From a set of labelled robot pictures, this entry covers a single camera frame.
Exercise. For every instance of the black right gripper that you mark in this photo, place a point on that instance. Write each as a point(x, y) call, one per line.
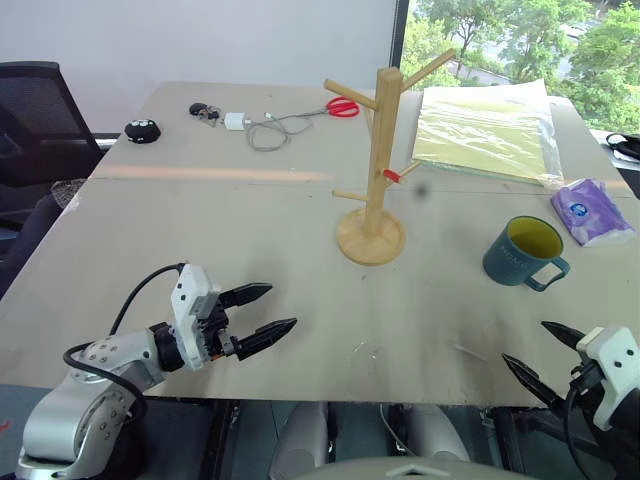
point(586, 395)

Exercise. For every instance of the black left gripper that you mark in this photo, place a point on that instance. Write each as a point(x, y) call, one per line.
point(217, 330)

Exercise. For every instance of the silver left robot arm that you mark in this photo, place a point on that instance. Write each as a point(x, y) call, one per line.
point(95, 400)

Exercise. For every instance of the teal mug yellow interior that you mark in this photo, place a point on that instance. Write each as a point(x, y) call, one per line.
point(510, 257)

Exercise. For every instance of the wooden mug tree stand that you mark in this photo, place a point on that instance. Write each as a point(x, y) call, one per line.
point(381, 150)

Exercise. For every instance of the silver rounded robot leg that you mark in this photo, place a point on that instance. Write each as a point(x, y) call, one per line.
point(437, 432)

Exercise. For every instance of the purple tissue pack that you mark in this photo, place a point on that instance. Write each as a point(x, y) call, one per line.
point(590, 210)

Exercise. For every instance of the grey robot torso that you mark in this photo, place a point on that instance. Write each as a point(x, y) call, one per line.
point(410, 470)

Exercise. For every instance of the white charger plug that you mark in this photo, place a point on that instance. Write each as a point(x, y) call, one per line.
point(234, 121)

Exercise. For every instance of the black key bunch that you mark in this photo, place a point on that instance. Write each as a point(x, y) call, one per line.
point(198, 108)

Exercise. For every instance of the black round pouch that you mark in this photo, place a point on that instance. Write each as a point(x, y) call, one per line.
point(143, 131)

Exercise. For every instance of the plastic-wrapped yellow-green sheets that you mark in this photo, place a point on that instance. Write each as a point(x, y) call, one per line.
point(480, 130)

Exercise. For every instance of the black office chair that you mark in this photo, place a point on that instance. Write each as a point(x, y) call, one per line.
point(35, 120)

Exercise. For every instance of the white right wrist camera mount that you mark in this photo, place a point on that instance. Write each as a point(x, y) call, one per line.
point(612, 370)

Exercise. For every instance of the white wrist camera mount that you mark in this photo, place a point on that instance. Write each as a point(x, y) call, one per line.
point(187, 300)
point(612, 370)

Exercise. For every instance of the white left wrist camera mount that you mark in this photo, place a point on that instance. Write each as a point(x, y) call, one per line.
point(187, 300)

